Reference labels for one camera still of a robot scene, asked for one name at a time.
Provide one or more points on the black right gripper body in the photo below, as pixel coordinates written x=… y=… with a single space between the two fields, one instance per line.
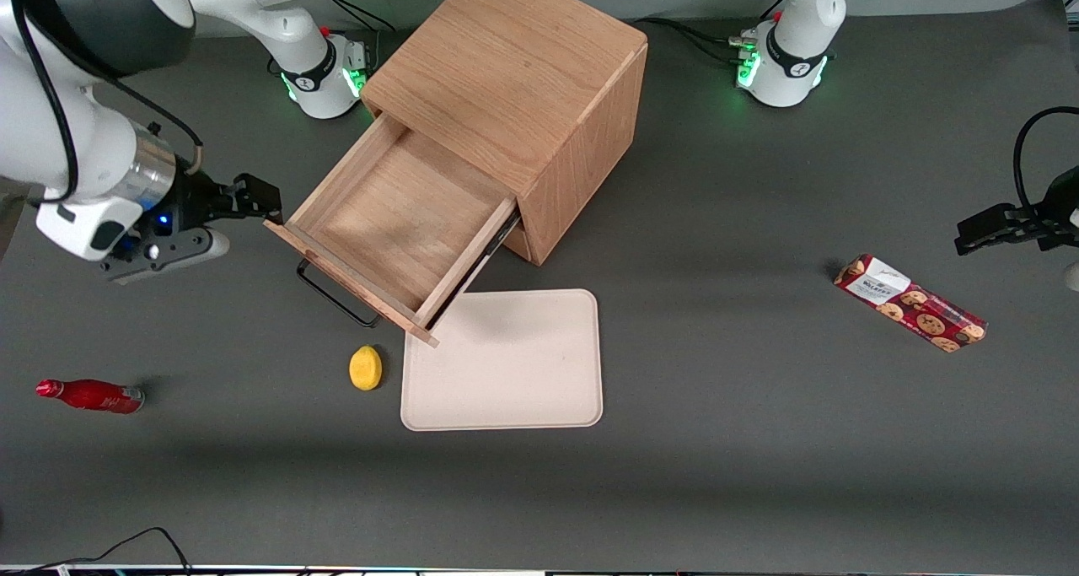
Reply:
x=193 y=200

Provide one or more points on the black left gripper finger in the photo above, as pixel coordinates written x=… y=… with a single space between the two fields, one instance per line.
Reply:
x=1003 y=240
x=995 y=220

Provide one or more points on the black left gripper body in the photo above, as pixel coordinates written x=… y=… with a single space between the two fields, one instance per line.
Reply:
x=1054 y=211

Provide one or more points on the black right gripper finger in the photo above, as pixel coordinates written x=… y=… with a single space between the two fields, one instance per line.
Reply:
x=257 y=210
x=253 y=188

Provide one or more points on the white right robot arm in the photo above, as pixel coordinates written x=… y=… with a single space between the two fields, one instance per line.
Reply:
x=50 y=129

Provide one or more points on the wooden two-drawer cabinet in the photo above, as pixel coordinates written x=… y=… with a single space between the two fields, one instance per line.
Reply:
x=506 y=70

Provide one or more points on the white edge fixture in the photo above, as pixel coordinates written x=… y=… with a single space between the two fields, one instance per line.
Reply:
x=1072 y=277

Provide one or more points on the red cookie box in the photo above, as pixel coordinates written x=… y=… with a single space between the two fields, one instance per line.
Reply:
x=910 y=303

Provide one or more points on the yellow lemon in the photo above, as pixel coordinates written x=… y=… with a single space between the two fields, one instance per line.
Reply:
x=365 y=368

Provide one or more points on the red bottle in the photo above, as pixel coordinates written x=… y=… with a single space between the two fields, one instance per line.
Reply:
x=93 y=395

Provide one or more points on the beige rectangular tray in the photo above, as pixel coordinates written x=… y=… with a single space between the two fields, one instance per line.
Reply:
x=514 y=374

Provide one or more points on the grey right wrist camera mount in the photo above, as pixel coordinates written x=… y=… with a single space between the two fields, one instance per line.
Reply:
x=181 y=251

